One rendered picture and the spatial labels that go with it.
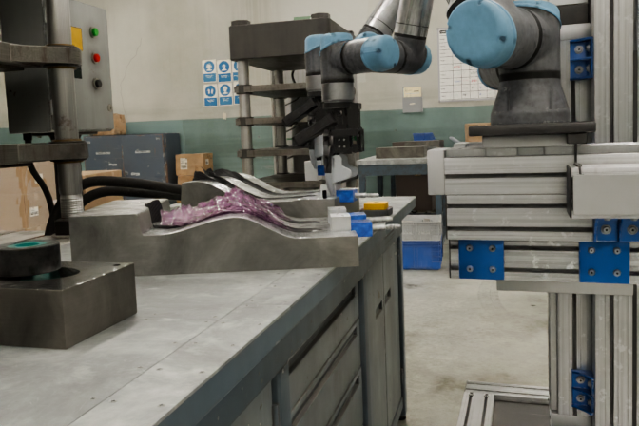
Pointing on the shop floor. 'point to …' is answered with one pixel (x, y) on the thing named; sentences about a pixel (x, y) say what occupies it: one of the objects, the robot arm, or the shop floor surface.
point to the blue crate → (422, 255)
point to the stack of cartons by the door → (185, 163)
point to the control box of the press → (35, 108)
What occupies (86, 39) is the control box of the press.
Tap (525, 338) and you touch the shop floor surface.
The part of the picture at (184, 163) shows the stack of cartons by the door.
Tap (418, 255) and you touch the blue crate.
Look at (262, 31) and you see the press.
